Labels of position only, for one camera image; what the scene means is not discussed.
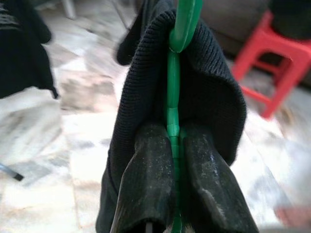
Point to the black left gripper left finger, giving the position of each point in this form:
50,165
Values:
148,174

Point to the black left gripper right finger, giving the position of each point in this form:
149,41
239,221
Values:
209,189

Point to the black shirt with neon logo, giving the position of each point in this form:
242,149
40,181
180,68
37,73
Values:
145,85

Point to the green plastic hanger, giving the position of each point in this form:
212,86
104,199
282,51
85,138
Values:
173,85

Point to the silver metal clothes rack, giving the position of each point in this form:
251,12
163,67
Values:
12,173

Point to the red plastic stool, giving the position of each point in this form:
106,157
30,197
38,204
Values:
267,41

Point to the black shirt with fonemax print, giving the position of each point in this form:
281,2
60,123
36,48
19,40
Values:
22,60

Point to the dark grey fabric sofa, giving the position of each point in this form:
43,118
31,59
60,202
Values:
230,19

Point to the black round bucket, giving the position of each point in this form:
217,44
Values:
291,19

